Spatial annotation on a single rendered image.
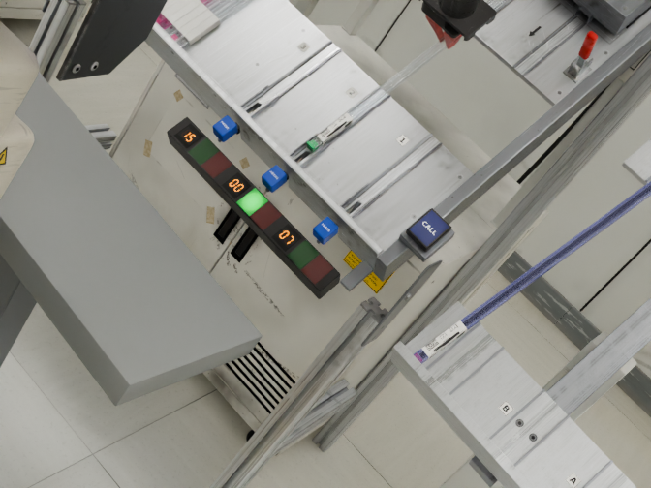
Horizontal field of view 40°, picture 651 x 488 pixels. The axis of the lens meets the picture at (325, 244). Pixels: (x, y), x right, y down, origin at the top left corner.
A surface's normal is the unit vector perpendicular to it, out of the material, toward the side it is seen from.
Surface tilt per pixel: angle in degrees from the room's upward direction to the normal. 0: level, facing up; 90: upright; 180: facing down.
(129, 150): 90
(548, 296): 90
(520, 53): 43
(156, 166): 90
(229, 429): 0
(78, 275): 0
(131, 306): 0
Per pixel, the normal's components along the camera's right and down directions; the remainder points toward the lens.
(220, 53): 0.04, -0.39
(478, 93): -0.51, 0.18
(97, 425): 0.53, -0.70
